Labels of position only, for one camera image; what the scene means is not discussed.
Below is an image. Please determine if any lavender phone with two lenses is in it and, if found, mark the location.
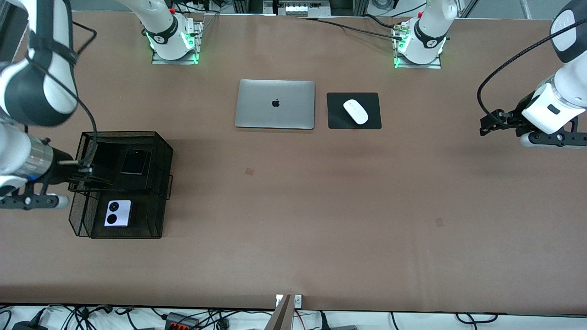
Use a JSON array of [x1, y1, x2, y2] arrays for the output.
[[104, 200, 132, 228]]

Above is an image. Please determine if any black square folding phone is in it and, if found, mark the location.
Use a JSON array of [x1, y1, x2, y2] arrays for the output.
[[121, 148, 152, 176]]

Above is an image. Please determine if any black mesh two-tier tray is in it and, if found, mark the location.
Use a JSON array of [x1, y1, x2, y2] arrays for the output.
[[68, 132, 174, 239]]

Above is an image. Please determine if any white computer mouse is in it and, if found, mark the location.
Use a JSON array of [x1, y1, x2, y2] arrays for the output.
[[343, 99, 369, 125]]

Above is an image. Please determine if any black mouse pad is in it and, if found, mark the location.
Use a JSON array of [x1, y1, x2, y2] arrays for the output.
[[327, 92, 382, 130]]

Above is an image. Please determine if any black and red power strip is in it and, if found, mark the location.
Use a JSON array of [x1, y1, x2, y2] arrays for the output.
[[164, 312, 201, 330]]

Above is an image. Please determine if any silver laptop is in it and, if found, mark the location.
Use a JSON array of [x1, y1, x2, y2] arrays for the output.
[[234, 79, 316, 130]]

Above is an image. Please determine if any grey device with white plugs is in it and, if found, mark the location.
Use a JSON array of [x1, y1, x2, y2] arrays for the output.
[[264, 0, 332, 17]]

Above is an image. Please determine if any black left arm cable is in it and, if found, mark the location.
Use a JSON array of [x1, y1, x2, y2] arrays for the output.
[[476, 18, 587, 133]]

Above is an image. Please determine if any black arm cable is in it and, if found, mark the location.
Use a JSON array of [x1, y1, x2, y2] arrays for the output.
[[476, 18, 587, 133], [25, 18, 98, 165]]

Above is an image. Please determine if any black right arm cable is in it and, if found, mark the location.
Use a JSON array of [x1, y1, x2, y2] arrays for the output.
[[25, 18, 98, 165]]

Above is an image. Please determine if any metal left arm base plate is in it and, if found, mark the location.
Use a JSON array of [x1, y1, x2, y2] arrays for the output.
[[393, 21, 443, 70]]

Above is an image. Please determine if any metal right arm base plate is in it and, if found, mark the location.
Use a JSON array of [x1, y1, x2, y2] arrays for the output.
[[151, 20, 204, 65]]

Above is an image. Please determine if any short thick black cable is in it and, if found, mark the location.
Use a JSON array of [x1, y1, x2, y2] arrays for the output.
[[364, 14, 399, 30]]

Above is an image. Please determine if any long thin black cable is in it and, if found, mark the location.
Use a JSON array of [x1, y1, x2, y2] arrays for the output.
[[297, 16, 404, 41]]

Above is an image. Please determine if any wooden camera stand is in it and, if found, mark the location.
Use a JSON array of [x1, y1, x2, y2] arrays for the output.
[[264, 294, 294, 330]]

